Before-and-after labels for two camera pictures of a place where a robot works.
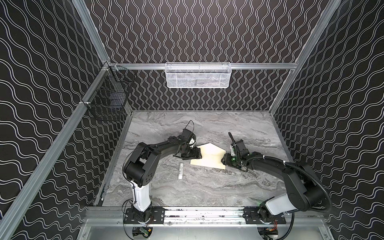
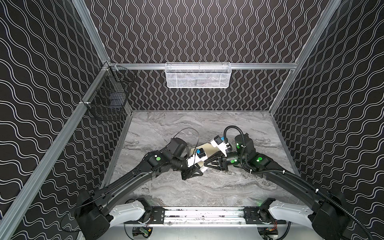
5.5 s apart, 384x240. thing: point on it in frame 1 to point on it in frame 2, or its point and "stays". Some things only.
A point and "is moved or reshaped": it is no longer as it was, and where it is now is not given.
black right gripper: x=229 y=159 to x=223 y=162
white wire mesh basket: x=198 y=75 stays
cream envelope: x=211 y=156 stays
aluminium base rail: x=113 y=215 stays
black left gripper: x=190 y=152 to x=186 y=172
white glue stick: x=181 y=168 is moved or reshaped
